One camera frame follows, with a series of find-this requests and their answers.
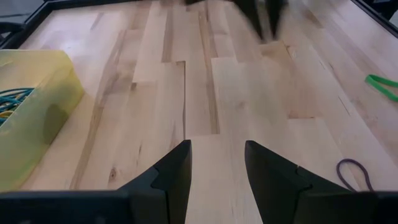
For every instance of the bright green rubber band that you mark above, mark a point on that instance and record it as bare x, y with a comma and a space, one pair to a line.
382, 85

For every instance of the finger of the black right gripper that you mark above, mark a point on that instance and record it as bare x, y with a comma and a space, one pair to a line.
276, 12
252, 12

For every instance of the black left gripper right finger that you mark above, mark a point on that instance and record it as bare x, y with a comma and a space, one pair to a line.
273, 186

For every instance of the yellow rubber band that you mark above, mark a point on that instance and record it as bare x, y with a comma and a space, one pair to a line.
4, 114

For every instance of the yellow translucent plastic bin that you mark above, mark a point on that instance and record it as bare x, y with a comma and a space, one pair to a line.
46, 77

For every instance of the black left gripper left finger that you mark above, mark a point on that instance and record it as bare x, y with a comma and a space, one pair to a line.
164, 186

